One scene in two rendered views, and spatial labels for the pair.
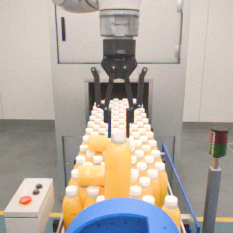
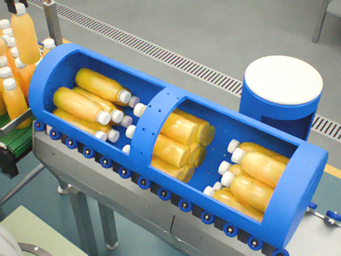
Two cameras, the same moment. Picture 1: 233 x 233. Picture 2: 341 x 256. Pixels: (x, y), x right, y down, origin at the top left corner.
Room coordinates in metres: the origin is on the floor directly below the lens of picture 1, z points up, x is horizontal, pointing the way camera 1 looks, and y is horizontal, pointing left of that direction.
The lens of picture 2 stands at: (-0.41, 0.76, 2.04)
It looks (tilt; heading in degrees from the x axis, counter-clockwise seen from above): 45 degrees down; 304
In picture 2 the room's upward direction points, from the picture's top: straight up
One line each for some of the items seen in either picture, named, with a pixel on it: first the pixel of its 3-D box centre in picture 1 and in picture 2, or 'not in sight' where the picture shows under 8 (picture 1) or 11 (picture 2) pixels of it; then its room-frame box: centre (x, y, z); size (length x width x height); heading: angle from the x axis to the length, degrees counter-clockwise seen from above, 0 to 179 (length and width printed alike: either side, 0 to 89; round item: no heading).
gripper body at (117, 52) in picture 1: (119, 59); not in sight; (0.67, -0.01, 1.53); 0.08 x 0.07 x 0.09; 90
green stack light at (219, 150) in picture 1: (217, 147); not in sight; (0.97, -0.38, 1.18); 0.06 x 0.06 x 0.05
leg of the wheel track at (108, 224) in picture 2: not in sight; (106, 209); (0.52, -0.08, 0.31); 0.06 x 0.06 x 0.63; 0
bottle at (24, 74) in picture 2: not in sight; (26, 83); (0.77, -0.03, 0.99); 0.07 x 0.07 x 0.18
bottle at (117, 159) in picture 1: (117, 170); (25, 36); (0.67, 0.00, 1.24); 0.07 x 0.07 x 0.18
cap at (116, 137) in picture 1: (118, 134); (18, 8); (0.67, -0.01, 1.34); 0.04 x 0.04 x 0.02
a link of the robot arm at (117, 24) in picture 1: (119, 25); not in sight; (0.67, -0.01, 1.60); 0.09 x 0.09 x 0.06
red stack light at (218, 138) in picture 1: (219, 136); not in sight; (0.97, -0.38, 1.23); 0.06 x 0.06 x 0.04
